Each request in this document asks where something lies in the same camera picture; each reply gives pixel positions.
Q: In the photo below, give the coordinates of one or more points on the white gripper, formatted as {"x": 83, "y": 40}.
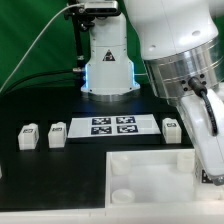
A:
{"x": 209, "y": 148}

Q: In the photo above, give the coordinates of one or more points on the white square tabletop tray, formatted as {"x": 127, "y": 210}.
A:
{"x": 138, "y": 178}

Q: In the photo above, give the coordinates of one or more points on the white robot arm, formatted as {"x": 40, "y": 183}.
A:
{"x": 179, "y": 45}

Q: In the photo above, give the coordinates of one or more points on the white marker sheet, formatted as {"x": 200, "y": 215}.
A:
{"x": 122, "y": 125}

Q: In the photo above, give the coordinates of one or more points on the black camera stand pole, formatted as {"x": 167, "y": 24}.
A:
{"x": 81, "y": 23}

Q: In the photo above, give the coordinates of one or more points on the grey camera on mount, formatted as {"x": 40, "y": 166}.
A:
{"x": 101, "y": 7}

